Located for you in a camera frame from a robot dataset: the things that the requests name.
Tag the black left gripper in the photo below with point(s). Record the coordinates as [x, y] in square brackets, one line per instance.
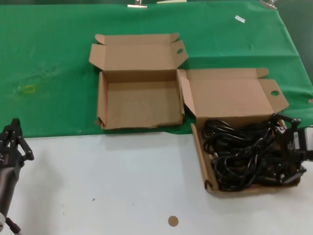
[9, 159]

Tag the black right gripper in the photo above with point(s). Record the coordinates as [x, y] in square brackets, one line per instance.
[304, 154]

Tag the cardboard box with round hole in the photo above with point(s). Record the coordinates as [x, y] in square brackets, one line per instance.
[225, 98]

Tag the cardboard box with torn edge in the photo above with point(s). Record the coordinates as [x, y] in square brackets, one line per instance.
[141, 107]

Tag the green table cloth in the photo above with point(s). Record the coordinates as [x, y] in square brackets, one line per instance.
[49, 49]

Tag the round cardboard disc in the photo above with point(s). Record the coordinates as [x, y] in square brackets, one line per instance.
[173, 221]

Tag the white tape strip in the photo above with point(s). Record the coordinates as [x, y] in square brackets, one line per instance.
[239, 19]

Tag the pale flat strip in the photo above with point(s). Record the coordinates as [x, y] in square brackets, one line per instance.
[171, 1]

